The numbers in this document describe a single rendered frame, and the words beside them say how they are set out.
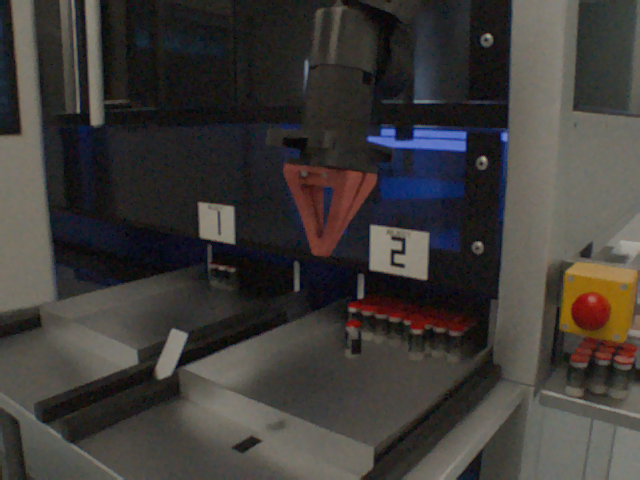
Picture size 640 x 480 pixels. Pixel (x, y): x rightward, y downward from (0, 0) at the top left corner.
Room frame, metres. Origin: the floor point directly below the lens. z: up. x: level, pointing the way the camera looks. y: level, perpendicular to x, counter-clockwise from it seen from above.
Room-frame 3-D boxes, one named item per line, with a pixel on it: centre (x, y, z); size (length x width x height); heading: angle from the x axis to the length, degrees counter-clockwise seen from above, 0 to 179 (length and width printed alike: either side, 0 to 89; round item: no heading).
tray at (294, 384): (0.64, -0.04, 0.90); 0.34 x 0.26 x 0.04; 143
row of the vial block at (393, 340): (0.73, -0.11, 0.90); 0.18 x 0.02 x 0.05; 53
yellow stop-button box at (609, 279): (0.59, -0.32, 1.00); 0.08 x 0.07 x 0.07; 143
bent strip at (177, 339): (0.59, 0.21, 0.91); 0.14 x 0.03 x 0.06; 142
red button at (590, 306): (0.55, -0.29, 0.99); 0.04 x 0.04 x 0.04; 53
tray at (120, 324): (0.85, 0.23, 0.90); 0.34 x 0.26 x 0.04; 143
